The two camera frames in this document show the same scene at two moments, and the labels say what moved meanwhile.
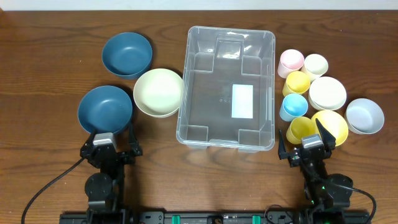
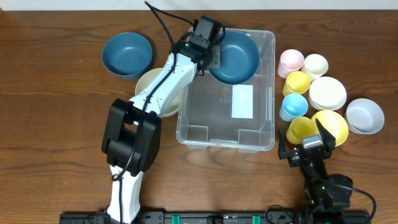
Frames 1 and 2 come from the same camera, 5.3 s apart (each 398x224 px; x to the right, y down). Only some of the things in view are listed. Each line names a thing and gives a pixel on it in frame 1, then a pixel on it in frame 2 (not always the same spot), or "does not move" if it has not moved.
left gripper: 109,154 → 214,58
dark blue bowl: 105,109 → 240,58
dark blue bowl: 127,55 does not move
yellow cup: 300,127 does not move
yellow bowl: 336,124 does not move
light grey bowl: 364,116 does not move
